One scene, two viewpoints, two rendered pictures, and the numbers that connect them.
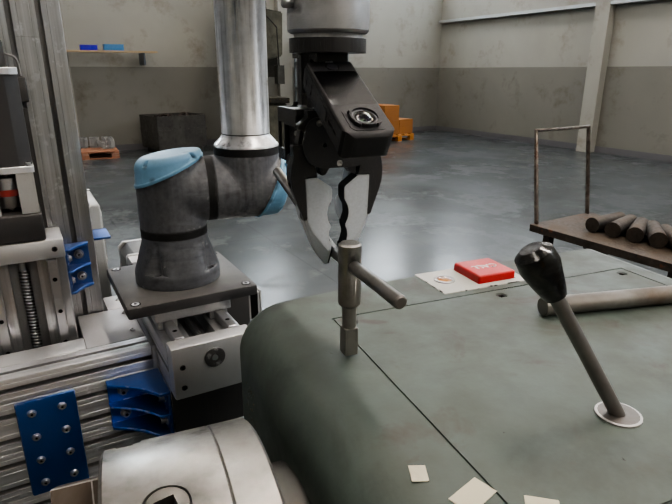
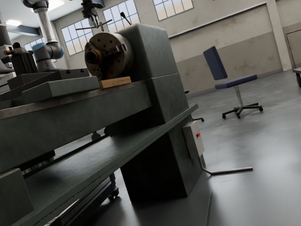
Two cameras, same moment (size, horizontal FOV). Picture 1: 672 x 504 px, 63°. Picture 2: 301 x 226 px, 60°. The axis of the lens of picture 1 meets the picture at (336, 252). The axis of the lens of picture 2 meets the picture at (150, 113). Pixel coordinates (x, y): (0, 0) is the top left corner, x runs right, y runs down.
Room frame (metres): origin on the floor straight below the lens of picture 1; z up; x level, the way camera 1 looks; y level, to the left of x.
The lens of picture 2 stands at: (-1.11, 1.18, 0.79)
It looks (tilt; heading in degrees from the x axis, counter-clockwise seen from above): 5 degrees down; 319
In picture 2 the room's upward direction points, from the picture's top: 17 degrees counter-clockwise
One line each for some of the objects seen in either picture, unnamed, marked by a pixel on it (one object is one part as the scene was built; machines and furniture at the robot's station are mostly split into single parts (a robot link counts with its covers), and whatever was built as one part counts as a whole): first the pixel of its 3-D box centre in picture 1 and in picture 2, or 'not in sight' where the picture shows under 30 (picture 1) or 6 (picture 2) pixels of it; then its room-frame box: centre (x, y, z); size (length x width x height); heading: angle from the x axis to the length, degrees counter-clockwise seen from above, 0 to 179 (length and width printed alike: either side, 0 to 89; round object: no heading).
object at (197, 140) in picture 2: not in sight; (217, 146); (0.11, -0.46, 0.22); 0.42 x 0.18 x 0.44; 22
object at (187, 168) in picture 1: (174, 187); (40, 51); (0.96, 0.29, 1.33); 0.13 x 0.12 x 0.14; 109
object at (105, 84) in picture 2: not in sight; (92, 90); (0.23, 0.38, 0.88); 0.36 x 0.30 x 0.04; 22
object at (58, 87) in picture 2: not in sight; (33, 100); (0.12, 0.75, 0.89); 0.53 x 0.30 x 0.06; 22
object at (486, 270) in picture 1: (483, 272); not in sight; (0.72, -0.21, 1.26); 0.06 x 0.06 x 0.02; 22
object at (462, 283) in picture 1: (469, 295); not in sight; (0.70, -0.19, 1.23); 0.13 x 0.08 x 0.06; 112
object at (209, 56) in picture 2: not in sight; (232, 79); (1.08, -2.62, 0.58); 0.67 x 0.64 x 1.15; 34
